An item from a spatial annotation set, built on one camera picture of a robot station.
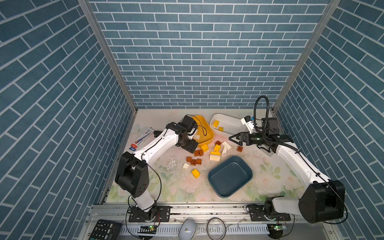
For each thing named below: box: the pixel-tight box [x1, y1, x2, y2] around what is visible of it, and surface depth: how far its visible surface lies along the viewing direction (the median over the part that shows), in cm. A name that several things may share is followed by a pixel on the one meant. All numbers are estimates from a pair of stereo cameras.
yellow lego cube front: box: [191, 168, 201, 179], surface depth 88 cm
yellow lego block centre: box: [213, 144, 221, 153], surface depth 98 cm
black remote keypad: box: [88, 219, 123, 240], surface depth 69 cm
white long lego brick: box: [209, 154, 221, 162], surface depth 95 cm
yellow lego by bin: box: [200, 144, 209, 152], surface depth 98 cm
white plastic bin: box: [210, 113, 250, 139], surface depth 113 cm
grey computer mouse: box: [178, 218, 197, 240], surface depth 64 cm
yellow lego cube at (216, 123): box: [213, 120, 220, 128], surface depth 113 cm
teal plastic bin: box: [207, 155, 253, 199], surface depth 89 cm
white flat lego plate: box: [222, 141, 232, 150], surface depth 101 cm
